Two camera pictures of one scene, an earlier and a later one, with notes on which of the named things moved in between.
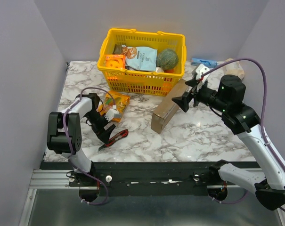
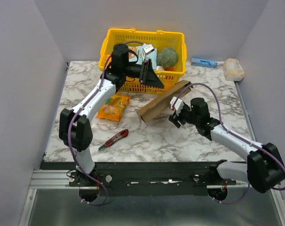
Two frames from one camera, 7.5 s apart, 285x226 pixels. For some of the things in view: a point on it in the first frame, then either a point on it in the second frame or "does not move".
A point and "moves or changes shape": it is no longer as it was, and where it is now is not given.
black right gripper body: x=193 y=96 -> x=180 y=115
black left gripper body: x=98 y=122 -> x=144 y=72
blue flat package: x=211 y=63 does not move
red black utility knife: x=113 y=140 does not move
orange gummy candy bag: x=112 y=98 does not move
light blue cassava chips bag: x=142 y=58 does not move
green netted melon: x=166 y=59 does not move
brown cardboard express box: x=166 y=106 moves or changes shape
